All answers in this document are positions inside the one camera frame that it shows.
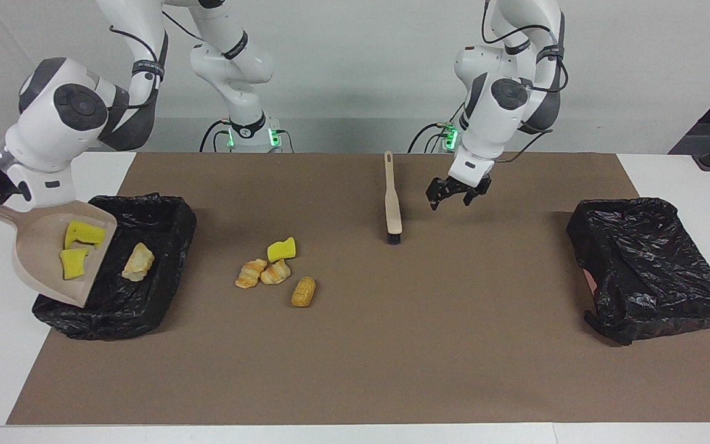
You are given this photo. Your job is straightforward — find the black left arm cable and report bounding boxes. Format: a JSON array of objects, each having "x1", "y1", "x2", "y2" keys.
[{"x1": 481, "y1": 0, "x2": 568, "y2": 166}]

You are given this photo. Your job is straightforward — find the pale bread chunk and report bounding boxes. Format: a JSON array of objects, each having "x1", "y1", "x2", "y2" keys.
[{"x1": 121, "y1": 242, "x2": 155, "y2": 282}]

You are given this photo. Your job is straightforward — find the black left base cable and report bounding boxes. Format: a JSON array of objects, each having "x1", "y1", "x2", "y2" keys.
[{"x1": 407, "y1": 122, "x2": 454, "y2": 153}]

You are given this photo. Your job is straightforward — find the black bag-lined trash bin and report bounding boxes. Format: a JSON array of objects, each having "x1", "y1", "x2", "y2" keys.
[{"x1": 31, "y1": 193, "x2": 198, "y2": 341}]

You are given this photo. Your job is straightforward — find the beige plastic dustpan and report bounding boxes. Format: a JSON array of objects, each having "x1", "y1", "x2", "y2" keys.
[{"x1": 0, "y1": 185, "x2": 118, "y2": 309}]

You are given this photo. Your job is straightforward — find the yellow wedge sponge piece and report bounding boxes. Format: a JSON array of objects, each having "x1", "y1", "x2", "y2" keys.
[{"x1": 60, "y1": 247, "x2": 91, "y2": 281}]

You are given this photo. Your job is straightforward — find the yellow notched sponge piece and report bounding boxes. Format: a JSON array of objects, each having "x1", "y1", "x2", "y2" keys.
[{"x1": 267, "y1": 237, "x2": 297, "y2": 263}]

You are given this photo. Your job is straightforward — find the brown oval bread roll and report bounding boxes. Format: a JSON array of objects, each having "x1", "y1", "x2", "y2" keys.
[{"x1": 291, "y1": 276, "x2": 317, "y2": 308}]

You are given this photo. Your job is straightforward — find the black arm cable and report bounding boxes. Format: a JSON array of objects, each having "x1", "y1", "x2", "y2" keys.
[
  {"x1": 481, "y1": 0, "x2": 568, "y2": 166},
  {"x1": 107, "y1": 0, "x2": 208, "y2": 112}
]

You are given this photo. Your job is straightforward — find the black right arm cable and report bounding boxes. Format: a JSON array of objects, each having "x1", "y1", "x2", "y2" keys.
[{"x1": 107, "y1": 0, "x2": 208, "y2": 112}]

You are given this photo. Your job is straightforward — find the yellow and green sponge piece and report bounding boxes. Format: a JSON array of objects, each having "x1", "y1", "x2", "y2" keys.
[{"x1": 63, "y1": 220, "x2": 108, "y2": 250}]

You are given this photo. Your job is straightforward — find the black right base cable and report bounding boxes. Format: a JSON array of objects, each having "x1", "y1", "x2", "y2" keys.
[{"x1": 200, "y1": 119, "x2": 232, "y2": 153}]

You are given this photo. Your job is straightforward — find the black base cable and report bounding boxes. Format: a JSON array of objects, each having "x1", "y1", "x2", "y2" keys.
[
  {"x1": 200, "y1": 119, "x2": 232, "y2": 153},
  {"x1": 407, "y1": 122, "x2": 454, "y2": 153}
]

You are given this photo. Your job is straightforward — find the plain white electrical box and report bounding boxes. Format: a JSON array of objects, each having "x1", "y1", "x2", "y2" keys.
[{"x1": 61, "y1": 118, "x2": 108, "y2": 148}]

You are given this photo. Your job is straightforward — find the pale striped croissant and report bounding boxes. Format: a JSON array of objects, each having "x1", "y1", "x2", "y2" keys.
[{"x1": 260, "y1": 258, "x2": 292, "y2": 286}]

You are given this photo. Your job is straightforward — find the beige hand brush black bristles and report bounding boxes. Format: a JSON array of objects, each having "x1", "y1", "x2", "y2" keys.
[{"x1": 383, "y1": 150, "x2": 404, "y2": 245}]

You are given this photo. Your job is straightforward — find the bag-lined bin showing pink side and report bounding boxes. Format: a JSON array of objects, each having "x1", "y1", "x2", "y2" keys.
[{"x1": 566, "y1": 197, "x2": 710, "y2": 346}]

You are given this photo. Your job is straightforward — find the orange striped croissant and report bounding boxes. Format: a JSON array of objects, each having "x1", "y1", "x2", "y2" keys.
[{"x1": 235, "y1": 258, "x2": 268, "y2": 289}]

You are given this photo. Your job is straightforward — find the brown paper table mat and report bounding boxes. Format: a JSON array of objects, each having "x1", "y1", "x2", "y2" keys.
[{"x1": 7, "y1": 152, "x2": 710, "y2": 426}]

